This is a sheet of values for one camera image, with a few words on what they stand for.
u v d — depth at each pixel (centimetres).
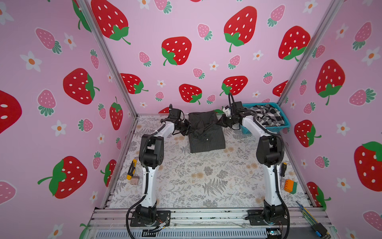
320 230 69
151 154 61
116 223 73
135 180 85
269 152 60
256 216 73
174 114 86
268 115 105
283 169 90
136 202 64
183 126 92
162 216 75
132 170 90
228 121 90
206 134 99
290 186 82
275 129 105
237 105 84
